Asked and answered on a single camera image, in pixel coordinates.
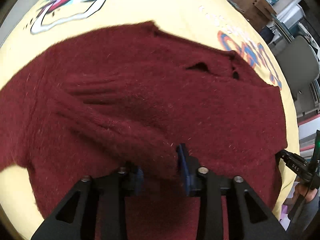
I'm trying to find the dark red knit sweater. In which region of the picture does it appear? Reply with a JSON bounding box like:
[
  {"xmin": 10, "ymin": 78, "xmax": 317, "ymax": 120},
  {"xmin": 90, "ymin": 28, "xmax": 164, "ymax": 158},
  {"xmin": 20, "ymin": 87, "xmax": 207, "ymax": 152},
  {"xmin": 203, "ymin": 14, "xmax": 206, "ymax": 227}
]
[{"xmin": 1, "ymin": 22, "xmax": 287, "ymax": 239}]

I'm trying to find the person's right hand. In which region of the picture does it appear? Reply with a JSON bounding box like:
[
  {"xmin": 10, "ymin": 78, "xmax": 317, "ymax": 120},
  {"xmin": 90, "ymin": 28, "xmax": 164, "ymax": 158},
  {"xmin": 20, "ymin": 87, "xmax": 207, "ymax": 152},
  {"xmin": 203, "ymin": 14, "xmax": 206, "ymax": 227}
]
[{"xmin": 293, "ymin": 183, "xmax": 318, "ymax": 203}]

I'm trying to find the grey green chair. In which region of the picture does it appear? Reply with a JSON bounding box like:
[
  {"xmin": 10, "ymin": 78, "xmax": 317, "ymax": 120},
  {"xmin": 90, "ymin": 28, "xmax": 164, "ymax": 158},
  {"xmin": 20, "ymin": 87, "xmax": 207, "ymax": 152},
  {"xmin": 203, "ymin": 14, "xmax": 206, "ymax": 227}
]
[{"xmin": 276, "ymin": 36, "xmax": 319, "ymax": 101}]

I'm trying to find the wooden drawer cabinet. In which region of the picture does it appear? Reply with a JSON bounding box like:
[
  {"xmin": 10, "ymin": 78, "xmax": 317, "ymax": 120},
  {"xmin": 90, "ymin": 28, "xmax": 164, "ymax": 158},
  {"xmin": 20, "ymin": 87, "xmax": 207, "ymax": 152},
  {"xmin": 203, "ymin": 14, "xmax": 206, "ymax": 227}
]
[{"xmin": 232, "ymin": 0, "xmax": 277, "ymax": 32}]

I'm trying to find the yellow dino print bedspread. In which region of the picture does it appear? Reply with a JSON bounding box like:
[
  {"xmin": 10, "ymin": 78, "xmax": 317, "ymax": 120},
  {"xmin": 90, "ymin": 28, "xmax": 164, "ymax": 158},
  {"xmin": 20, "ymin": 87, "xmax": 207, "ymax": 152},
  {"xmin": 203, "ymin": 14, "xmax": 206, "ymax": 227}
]
[{"xmin": 1, "ymin": 0, "xmax": 299, "ymax": 239}]

